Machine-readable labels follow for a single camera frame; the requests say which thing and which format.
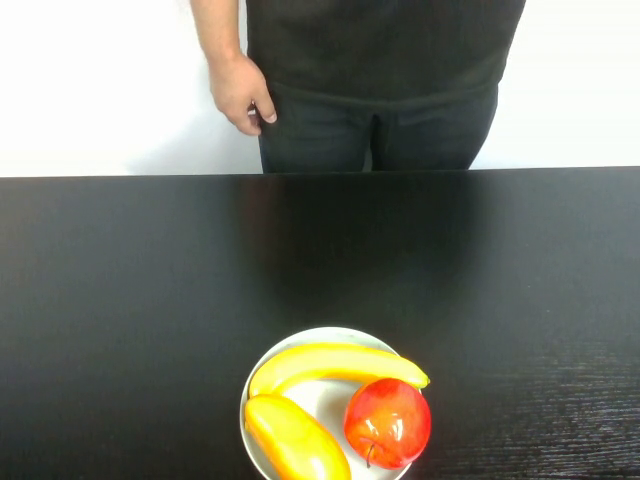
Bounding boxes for person's right hand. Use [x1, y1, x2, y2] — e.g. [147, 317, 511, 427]
[207, 49, 279, 137]

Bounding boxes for yellow banana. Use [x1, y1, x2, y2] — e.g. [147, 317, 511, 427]
[248, 342, 431, 400]

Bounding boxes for dark trousers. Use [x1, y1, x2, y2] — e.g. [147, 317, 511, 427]
[257, 81, 500, 174]

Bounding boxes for black shirt torso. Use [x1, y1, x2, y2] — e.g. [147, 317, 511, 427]
[244, 0, 527, 105]

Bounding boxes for white round plate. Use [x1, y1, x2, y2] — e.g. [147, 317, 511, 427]
[238, 326, 426, 480]

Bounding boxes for yellow orange mango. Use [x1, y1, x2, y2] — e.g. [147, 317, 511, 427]
[244, 393, 353, 480]

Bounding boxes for red apple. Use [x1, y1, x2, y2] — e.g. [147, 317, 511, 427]
[343, 377, 433, 471]

